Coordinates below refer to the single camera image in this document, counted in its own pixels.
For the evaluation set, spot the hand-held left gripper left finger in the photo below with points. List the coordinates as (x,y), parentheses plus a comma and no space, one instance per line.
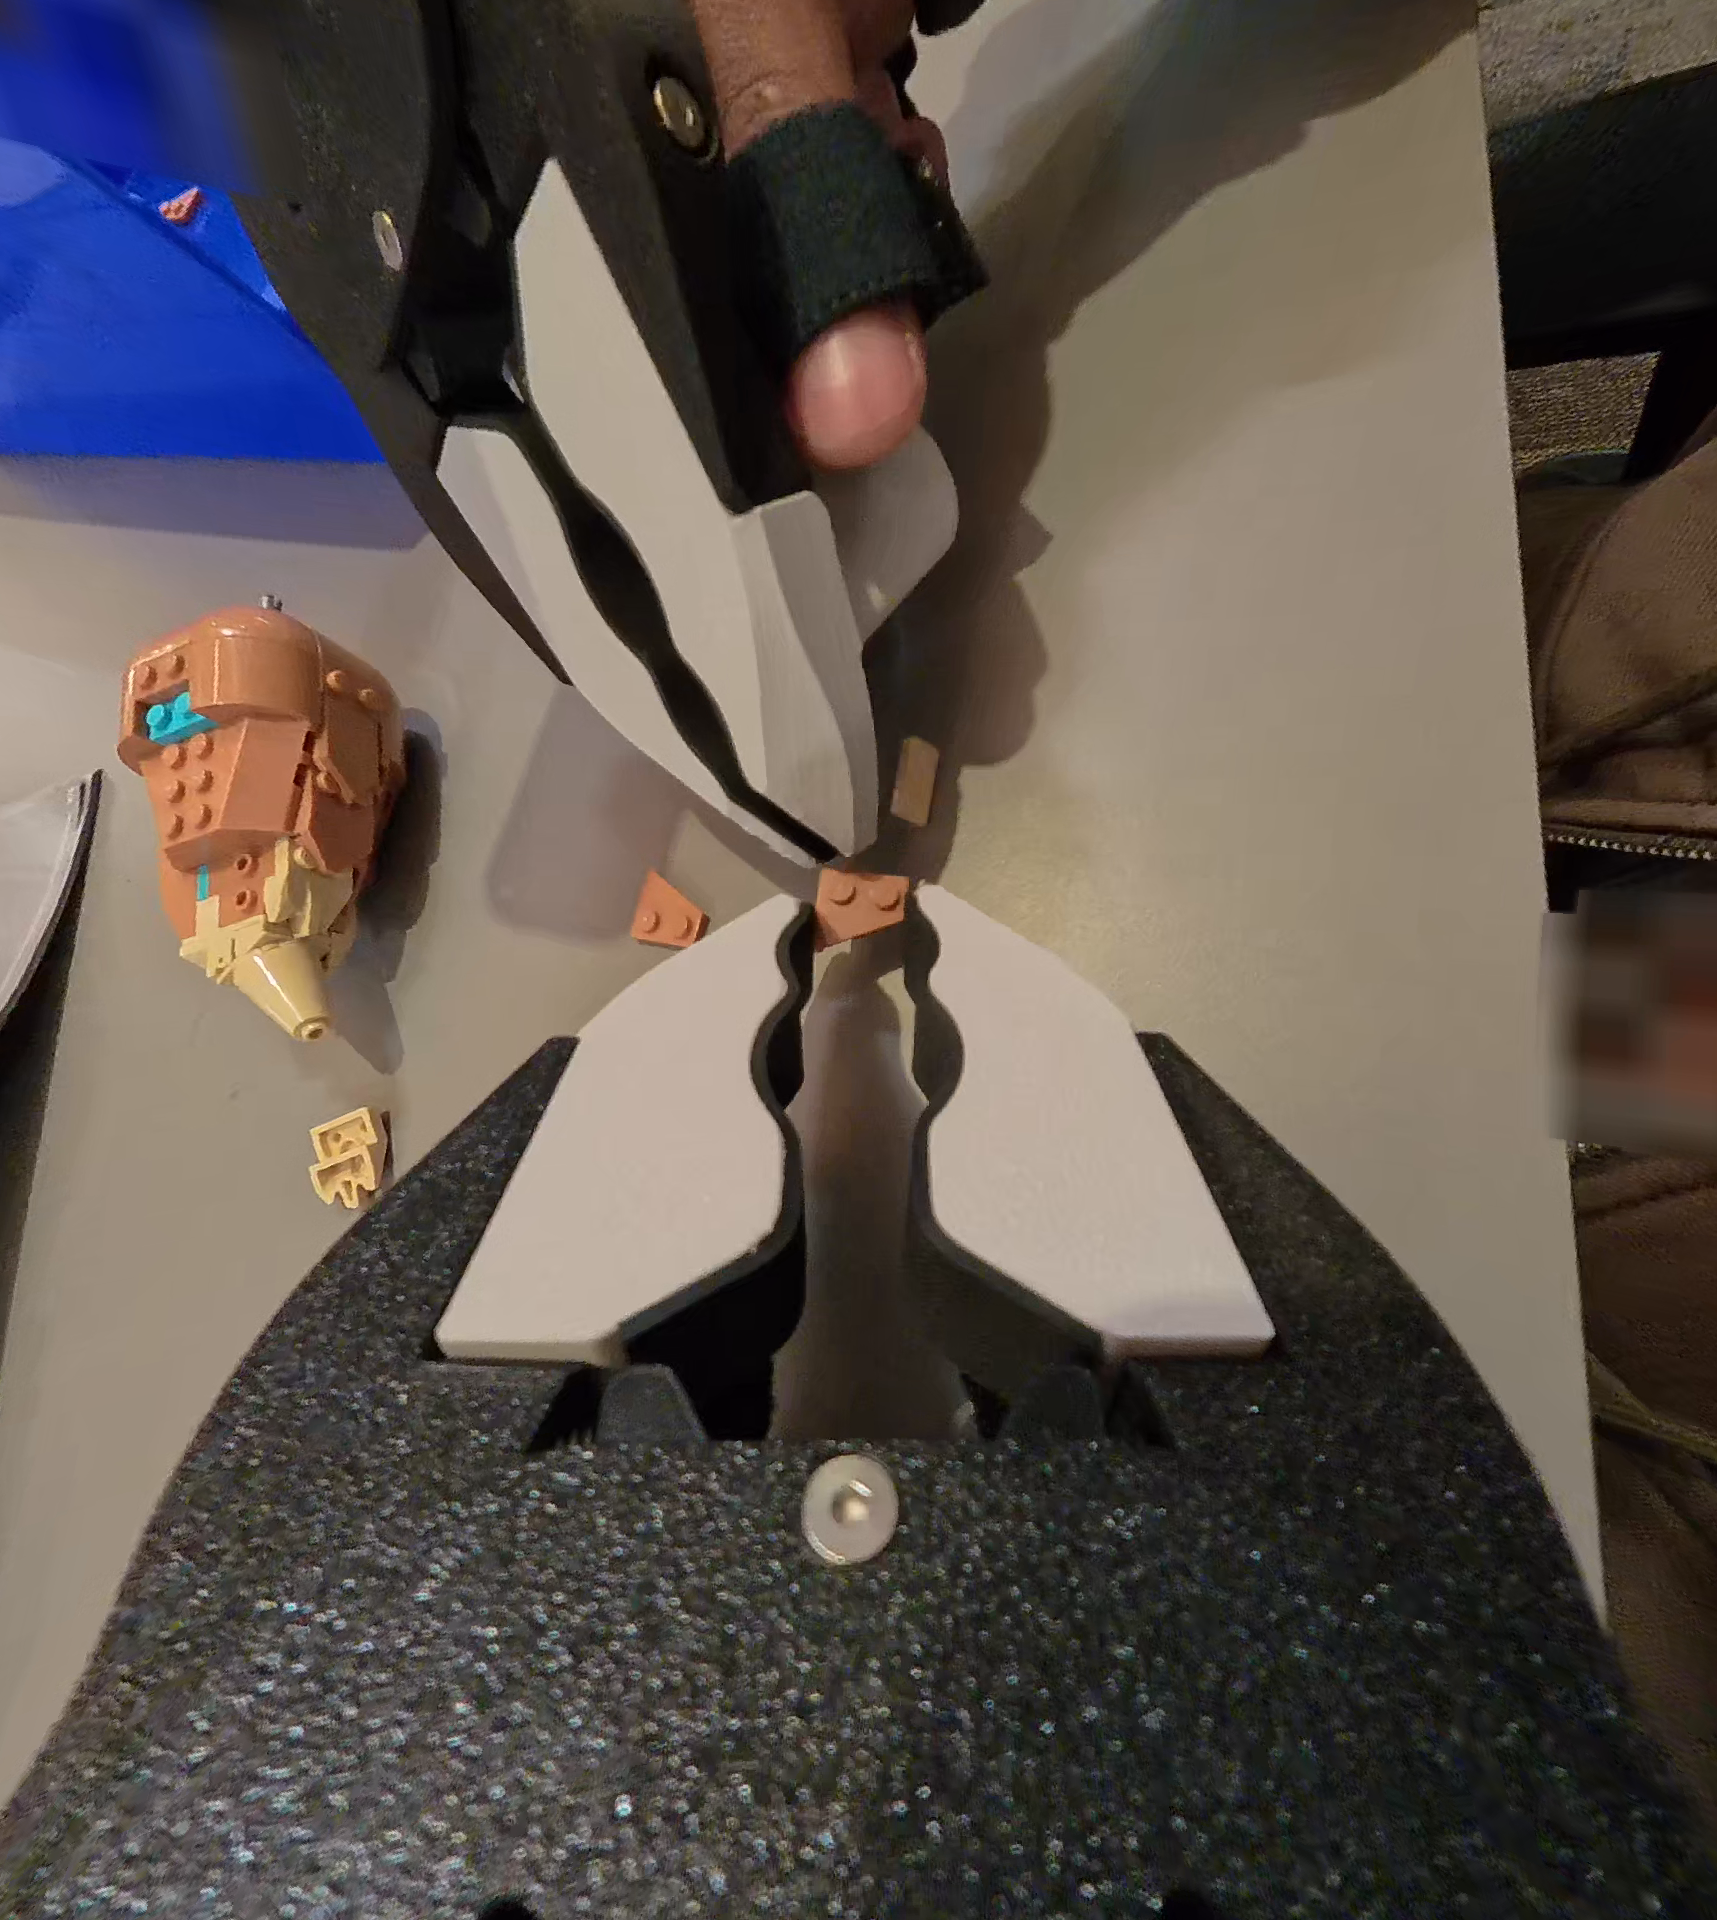
(614,1167)

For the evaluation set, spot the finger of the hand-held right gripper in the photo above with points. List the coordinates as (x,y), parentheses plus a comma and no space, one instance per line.
(781,632)
(544,596)

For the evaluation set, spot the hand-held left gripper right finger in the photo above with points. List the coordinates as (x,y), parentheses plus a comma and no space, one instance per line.
(1086,1167)

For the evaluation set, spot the small tan brick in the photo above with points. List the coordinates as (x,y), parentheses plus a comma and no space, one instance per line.
(913,784)

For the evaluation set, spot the orange wedge plate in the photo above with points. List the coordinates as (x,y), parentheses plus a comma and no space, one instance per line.
(177,207)
(857,896)
(665,906)

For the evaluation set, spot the person's right hand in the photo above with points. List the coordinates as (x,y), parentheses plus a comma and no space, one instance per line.
(857,397)

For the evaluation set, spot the tan brick assembly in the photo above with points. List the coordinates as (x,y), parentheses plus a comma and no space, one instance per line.
(342,1159)

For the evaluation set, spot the orange toy brick model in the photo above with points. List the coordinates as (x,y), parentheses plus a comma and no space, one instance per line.
(255,719)

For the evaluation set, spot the blue plastic bin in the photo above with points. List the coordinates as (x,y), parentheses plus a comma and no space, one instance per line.
(45,303)

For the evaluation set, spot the grey instruction booklet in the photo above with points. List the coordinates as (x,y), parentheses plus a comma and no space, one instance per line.
(1,870)

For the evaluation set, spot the person's brown jacket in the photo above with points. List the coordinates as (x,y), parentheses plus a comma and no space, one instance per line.
(1701,672)

